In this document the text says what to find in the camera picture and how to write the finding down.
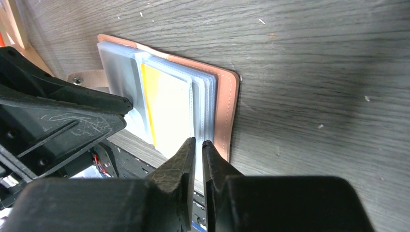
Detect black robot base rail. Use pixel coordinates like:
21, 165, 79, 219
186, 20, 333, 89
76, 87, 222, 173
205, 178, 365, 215
93, 139, 207, 232

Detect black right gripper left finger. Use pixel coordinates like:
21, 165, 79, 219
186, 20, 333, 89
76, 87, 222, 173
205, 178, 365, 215
2, 137, 196, 232

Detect yellow credit card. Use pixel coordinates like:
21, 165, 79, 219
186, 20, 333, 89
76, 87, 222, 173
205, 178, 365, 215
141, 64, 193, 159

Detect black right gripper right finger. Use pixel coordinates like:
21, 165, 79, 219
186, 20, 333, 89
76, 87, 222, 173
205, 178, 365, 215
202, 141, 374, 232

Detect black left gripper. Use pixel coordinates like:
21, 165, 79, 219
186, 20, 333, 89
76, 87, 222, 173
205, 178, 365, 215
0, 46, 132, 210

